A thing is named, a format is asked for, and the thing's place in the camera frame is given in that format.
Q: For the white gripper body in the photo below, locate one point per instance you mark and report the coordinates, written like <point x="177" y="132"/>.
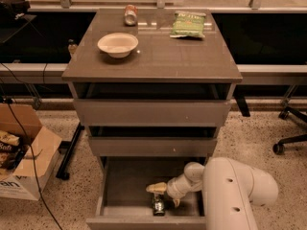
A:
<point x="174" y="188"/>

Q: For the green drink can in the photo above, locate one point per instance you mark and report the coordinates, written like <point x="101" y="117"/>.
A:
<point x="158" y="205"/>

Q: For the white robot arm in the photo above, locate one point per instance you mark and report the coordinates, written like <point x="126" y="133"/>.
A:
<point x="229" y="189"/>

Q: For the grey bottom drawer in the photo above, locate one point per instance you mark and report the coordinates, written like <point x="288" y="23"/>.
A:
<point x="124" y="203"/>

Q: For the grey drawer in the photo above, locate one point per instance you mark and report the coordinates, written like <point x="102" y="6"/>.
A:
<point x="151" y="105"/>
<point x="124" y="203"/>
<point x="153" y="141"/>

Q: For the grey middle drawer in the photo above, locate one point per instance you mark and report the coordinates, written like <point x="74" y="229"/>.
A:
<point x="153" y="141"/>

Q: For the grey drawer cabinet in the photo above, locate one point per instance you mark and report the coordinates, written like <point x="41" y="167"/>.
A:
<point x="158" y="58"/>

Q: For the grey top drawer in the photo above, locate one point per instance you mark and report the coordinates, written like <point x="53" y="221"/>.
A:
<point x="151" y="105"/>

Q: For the black office chair base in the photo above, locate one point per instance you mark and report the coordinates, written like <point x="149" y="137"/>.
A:
<point x="295" y="119"/>

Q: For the black table leg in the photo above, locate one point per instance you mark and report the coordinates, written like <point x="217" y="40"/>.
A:
<point x="66" y="148"/>

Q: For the cardboard box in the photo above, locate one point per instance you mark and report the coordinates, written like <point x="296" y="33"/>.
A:
<point x="41" y="152"/>

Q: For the white paper bowl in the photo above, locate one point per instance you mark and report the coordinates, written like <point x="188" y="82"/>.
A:
<point x="117" y="45"/>

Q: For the snack bags in box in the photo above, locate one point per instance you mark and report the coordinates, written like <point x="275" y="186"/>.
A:
<point x="9" y="149"/>

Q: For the green chip bag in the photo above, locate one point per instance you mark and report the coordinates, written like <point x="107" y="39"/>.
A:
<point x="188" y="24"/>

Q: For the small bottle behind cabinet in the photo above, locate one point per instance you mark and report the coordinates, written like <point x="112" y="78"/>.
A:
<point x="72" y="46"/>

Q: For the black bag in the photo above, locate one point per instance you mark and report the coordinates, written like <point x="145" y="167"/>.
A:
<point x="11" y="10"/>

